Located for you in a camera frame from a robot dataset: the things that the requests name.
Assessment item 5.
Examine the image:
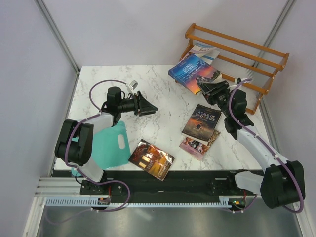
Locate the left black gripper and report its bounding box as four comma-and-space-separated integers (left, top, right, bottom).
118, 91, 158, 117

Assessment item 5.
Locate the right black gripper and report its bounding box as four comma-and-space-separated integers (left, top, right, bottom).
197, 80, 232, 118

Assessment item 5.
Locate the Jane Eyre blue book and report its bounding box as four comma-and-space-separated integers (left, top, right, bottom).
168, 54, 222, 95

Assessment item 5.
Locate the Tale of Two Cities book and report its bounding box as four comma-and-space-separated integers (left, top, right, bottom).
181, 104, 222, 145

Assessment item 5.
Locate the dog cover Bark book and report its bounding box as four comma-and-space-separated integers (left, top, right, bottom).
189, 43, 220, 64

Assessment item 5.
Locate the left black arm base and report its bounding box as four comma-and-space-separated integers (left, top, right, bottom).
79, 180, 128, 196

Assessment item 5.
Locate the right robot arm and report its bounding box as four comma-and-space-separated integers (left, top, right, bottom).
197, 78, 305, 214

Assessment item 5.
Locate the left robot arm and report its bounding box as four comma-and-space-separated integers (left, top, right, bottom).
55, 86, 158, 194

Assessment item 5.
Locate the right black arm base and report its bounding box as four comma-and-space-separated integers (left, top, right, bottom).
207, 179, 254, 196

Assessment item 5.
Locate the dark orange glossy book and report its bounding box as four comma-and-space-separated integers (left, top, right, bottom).
129, 139, 175, 181

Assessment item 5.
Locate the pink illustrated children book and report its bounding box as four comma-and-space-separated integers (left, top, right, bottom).
179, 130, 221, 160

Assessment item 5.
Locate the teal plastic file folder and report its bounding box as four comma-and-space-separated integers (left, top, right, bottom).
71, 120, 131, 176

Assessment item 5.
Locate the orange wooden tiered rack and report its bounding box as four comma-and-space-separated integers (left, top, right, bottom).
180, 23, 289, 115

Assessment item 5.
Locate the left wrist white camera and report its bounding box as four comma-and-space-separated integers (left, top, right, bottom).
127, 80, 138, 93

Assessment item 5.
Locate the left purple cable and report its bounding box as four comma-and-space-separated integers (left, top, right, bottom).
45, 79, 131, 225

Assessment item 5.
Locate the right slotted cable duct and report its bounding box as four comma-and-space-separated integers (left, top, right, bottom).
219, 196, 247, 209

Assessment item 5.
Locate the slotted cable duct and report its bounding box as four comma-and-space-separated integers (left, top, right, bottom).
45, 197, 111, 207
219, 196, 247, 209

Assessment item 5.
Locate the left slotted cable duct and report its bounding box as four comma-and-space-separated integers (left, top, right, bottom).
45, 197, 111, 207

